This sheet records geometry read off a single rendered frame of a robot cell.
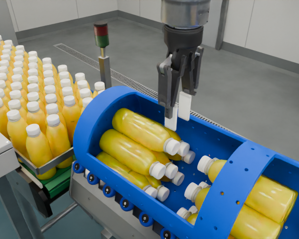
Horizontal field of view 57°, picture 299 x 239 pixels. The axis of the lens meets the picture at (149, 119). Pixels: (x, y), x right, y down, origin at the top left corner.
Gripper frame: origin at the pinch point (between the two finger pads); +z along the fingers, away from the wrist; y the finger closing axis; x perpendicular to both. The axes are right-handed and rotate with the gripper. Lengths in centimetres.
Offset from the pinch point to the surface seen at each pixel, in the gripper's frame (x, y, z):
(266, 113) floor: 35, 217, 126
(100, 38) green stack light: 67, 33, 6
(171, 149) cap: -0.2, -2.1, 9.9
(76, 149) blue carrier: 23.0, -14.3, 15.1
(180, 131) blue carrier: 7.4, 13.3, 17.2
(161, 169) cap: -0.2, -5.9, 13.9
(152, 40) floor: 272, 310, 126
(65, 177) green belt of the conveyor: 37, -13, 37
